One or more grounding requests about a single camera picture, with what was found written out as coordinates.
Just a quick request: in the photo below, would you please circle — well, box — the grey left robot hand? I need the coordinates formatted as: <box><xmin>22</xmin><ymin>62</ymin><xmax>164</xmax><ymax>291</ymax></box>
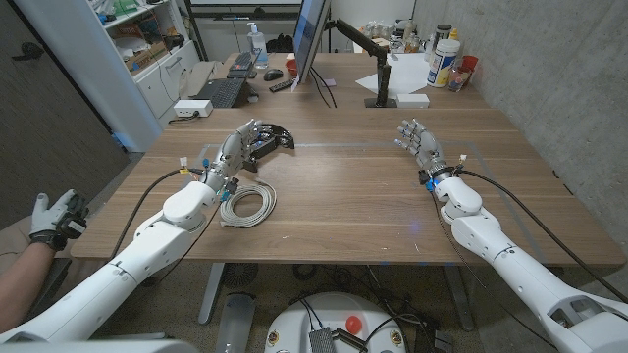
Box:
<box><xmin>203</xmin><ymin>119</ymin><xmax>264</xmax><ymax>192</ymax></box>

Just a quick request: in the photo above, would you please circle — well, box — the person's white gloved hand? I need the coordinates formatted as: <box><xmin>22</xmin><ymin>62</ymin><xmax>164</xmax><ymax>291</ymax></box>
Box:
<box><xmin>28</xmin><ymin>189</ymin><xmax>78</xmax><ymax>251</ymax></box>

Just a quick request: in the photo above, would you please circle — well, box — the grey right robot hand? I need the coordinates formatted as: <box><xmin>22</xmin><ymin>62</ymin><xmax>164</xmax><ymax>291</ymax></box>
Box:
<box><xmin>394</xmin><ymin>117</ymin><xmax>455</xmax><ymax>182</ymax></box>

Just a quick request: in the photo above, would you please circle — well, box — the white Ethernet cable coil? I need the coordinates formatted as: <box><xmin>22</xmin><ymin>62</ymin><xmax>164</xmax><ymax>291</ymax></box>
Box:
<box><xmin>219</xmin><ymin>178</ymin><xmax>279</xmax><ymax>229</ymax></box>

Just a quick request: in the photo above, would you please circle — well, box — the person's bare forearm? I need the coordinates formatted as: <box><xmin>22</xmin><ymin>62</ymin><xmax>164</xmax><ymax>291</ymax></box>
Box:
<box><xmin>0</xmin><ymin>242</ymin><xmax>55</xmax><ymax>334</ymax></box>

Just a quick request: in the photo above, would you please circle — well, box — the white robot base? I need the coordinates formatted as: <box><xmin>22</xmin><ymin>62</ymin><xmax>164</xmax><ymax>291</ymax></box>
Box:
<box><xmin>263</xmin><ymin>292</ymin><xmax>407</xmax><ymax>353</ymax></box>

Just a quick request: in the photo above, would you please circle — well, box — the black hand tracker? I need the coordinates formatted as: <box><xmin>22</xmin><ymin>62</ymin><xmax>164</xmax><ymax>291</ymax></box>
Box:
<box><xmin>58</xmin><ymin>193</ymin><xmax>90</xmax><ymax>240</ymax></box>

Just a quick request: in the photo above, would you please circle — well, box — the clear hand sanitizer bottle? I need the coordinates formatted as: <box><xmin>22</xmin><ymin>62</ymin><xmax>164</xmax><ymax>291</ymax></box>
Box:
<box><xmin>246</xmin><ymin>22</ymin><xmax>270</xmax><ymax>70</ymax></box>

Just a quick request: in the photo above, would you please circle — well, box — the flat white box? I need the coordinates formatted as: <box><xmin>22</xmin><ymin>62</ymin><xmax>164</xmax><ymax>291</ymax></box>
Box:
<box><xmin>394</xmin><ymin>92</ymin><xmax>431</xmax><ymax>109</ymax></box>

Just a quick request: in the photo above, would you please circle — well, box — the black curved metal part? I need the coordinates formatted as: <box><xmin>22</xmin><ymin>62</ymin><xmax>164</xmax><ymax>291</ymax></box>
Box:
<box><xmin>239</xmin><ymin>123</ymin><xmax>296</xmax><ymax>174</ymax></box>

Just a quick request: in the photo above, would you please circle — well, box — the white power strip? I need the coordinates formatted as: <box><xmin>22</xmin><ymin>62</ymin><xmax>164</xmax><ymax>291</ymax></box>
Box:
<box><xmin>173</xmin><ymin>99</ymin><xmax>214</xmax><ymax>119</ymax></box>

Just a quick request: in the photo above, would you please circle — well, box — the large black keyboard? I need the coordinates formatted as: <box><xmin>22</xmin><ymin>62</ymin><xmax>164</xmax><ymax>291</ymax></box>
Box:
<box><xmin>193</xmin><ymin>76</ymin><xmax>246</xmax><ymax>109</ymax></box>

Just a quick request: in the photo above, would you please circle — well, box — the clear drinking glass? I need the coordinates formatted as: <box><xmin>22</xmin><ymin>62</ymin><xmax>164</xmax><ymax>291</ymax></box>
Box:
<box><xmin>446</xmin><ymin>66</ymin><xmax>471</xmax><ymax>93</ymax></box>

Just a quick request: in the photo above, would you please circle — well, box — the white paper sheet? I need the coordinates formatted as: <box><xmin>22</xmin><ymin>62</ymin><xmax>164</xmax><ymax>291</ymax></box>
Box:
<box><xmin>354</xmin><ymin>52</ymin><xmax>432</xmax><ymax>97</ymax></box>

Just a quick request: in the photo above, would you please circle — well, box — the white wipes canister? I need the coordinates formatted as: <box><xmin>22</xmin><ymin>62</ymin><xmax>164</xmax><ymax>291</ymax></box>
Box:
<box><xmin>426</xmin><ymin>38</ymin><xmax>461</xmax><ymax>89</ymax></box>

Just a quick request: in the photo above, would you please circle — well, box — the beige cloth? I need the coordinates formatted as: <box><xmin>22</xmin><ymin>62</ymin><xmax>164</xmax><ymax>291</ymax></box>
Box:
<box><xmin>187</xmin><ymin>60</ymin><xmax>221</xmax><ymax>98</ymax></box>

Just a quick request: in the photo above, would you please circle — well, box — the black remote control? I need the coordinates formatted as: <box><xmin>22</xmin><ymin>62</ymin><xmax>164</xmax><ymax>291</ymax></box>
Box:
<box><xmin>268</xmin><ymin>77</ymin><xmax>296</xmax><ymax>93</ymax></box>

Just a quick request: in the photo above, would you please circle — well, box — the small black keyboard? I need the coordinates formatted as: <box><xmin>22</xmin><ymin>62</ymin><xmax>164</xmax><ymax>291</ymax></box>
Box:
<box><xmin>226</xmin><ymin>50</ymin><xmax>261</xmax><ymax>79</ymax></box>

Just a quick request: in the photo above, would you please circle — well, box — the round black fan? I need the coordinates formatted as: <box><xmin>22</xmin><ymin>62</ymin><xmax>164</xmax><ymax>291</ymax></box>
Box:
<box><xmin>221</xmin><ymin>263</ymin><xmax>260</xmax><ymax>289</ymax></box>

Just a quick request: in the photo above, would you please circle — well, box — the black bag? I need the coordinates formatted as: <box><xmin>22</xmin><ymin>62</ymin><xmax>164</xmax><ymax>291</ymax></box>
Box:
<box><xmin>267</xmin><ymin>33</ymin><xmax>294</xmax><ymax>54</ymax></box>

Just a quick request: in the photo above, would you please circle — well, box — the cardboard box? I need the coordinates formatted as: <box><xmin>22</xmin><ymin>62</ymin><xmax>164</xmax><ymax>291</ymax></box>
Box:
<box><xmin>115</xmin><ymin>22</ymin><xmax>171</xmax><ymax>75</ymax></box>

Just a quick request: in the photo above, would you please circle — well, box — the grey table leg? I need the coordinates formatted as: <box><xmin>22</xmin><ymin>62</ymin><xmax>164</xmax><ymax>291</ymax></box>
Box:
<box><xmin>444</xmin><ymin>264</ymin><xmax>476</xmax><ymax>332</ymax></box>
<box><xmin>197</xmin><ymin>263</ymin><xmax>226</xmax><ymax>326</ymax></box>

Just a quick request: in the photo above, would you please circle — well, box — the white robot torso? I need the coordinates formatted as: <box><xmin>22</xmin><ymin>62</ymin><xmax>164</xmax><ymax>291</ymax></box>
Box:
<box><xmin>0</xmin><ymin>332</ymin><xmax>197</xmax><ymax>353</ymax></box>

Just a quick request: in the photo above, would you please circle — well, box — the computer monitor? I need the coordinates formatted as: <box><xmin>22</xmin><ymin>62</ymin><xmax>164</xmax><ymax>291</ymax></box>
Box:
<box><xmin>292</xmin><ymin>0</ymin><xmax>333</xmax><ymax>84</ymax></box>

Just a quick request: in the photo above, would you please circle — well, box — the white shelf cabinet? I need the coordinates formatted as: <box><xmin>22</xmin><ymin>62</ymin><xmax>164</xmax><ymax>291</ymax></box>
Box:
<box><xmin>14</xmin><ymin>0</ymin><xmax>202</xmax><ymax>153</ymax></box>

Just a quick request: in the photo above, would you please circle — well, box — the grey floor plate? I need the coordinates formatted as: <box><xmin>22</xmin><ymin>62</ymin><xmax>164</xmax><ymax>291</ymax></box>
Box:
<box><xmin>214</xmin><ymin>292</ymin><xmax>256</xmax><ymax>353</ymax></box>

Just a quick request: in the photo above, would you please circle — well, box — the grey heatsink box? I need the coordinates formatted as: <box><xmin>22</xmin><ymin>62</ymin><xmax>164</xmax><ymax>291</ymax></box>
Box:
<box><xmin>308</xmin><ymin>327</ymin><xmax>338</xmax><ymax>353</ymax></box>

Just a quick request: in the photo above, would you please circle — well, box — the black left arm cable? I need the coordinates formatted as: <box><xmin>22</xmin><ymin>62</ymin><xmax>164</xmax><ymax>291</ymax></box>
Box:
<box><xmin>110</xmin><ymin>168</ymin><xmax>207</xmax><ymax>261</ymax></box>

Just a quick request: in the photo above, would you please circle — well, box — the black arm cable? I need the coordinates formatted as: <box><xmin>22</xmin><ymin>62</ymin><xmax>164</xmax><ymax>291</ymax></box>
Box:
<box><xmin>110</xmin><ymin>168</ymin><xmax>207</xmax><ymax>261</ymax></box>
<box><xmin>458</xmin><ymin>168</ymin><xmax>628</xmax><ymax>303</ymax></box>

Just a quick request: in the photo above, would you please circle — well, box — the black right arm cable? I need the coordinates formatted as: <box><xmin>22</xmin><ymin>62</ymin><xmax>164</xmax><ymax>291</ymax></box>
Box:
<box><xmin>458</xmin><ymin>168</ymin><xmax>628</xmax><ymax>303</ymax></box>

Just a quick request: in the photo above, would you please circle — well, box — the black door handle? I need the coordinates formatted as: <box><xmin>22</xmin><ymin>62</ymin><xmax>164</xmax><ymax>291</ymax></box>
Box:
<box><xmin>12</xmin><ymin>41</ymin><xmax>45</xmax><ymax>63</ymax></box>

